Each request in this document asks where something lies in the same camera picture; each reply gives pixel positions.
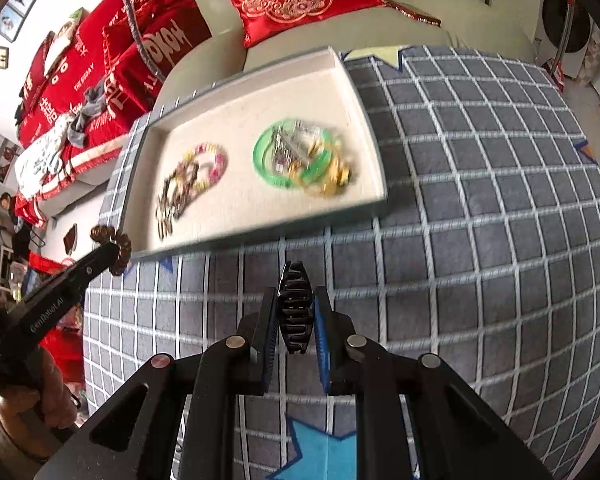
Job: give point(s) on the clear silver hair clip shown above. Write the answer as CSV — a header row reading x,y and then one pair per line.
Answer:
x,y
282,150

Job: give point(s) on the grey cardboard box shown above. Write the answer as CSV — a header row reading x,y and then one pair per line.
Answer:
x,y
230,110

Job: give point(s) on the beige sofa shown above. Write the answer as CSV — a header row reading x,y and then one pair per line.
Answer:
x,y
430,15

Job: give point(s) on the white patterned cloth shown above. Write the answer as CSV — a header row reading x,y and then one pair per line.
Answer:
x,y
40,160

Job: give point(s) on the red embroidered cushion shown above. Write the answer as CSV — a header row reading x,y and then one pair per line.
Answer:
x,y
280,10

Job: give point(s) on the large framed wall photo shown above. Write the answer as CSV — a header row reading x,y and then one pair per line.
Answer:
x,y
20,10

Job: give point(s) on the person's left hand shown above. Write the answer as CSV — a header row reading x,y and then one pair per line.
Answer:
x,y
57,400

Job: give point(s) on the clear plastic hair clip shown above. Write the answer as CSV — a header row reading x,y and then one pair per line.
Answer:
x,y
310,132

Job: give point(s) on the black hair claw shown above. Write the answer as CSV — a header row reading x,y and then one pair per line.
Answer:
x,y
295,310

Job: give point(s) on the red printed blanket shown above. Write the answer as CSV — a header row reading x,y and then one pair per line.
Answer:
x,y
80,60

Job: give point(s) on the small framed wall photo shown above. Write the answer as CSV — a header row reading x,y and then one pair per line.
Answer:
x,y
1,56

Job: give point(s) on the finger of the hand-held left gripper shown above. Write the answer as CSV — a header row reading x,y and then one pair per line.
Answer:
x,y
87,267

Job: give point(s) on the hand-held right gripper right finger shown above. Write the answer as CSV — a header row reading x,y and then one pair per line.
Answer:
x,y
322,340

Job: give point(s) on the red printed pillow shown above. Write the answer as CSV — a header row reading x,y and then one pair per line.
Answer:
x,y
170,45

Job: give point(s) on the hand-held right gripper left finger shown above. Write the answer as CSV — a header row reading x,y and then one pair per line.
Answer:
x,y
269,340

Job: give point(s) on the grey checked cloth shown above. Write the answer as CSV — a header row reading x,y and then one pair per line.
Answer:
x,y
480,210

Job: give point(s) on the green translucent bangle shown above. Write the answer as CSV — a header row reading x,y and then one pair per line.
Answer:
x,y
259,155

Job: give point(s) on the white round-door appliance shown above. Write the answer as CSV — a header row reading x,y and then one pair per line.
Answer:
x,y
565,20

